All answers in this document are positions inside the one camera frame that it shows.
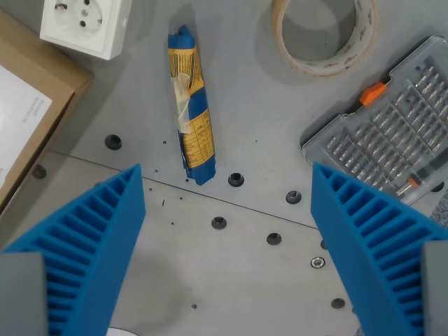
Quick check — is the white wall socket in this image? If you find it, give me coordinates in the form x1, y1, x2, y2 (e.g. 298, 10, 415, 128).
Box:
39, 0, 133, 60

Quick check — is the grey screwdriver bit case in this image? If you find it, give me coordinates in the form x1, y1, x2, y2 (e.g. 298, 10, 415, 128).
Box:
300, 36, 448, 207

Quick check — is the orange collar driver bit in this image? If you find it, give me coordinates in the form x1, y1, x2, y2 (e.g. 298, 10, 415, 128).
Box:
395, 176, 421, 199

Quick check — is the brown cardboard box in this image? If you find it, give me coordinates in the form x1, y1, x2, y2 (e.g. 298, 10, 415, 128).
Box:
0, 8, 94, 214

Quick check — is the beige tape roll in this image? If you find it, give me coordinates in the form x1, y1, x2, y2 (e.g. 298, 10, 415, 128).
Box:
271, 0, 379, 77

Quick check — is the orange case latch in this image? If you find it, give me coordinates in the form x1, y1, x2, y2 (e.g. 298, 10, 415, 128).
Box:
359, 82, 388, 106

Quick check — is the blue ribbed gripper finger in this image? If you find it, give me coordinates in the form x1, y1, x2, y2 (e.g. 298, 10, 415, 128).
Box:
1, 163, 146, 336
309, 161, 448, 336

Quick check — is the blue and yellow rolled bag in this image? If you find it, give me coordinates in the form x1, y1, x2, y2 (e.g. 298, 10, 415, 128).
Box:
167, 23, 217, 187

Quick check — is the white paper label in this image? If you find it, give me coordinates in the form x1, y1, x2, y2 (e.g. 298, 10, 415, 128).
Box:
0, 65, 53, 190

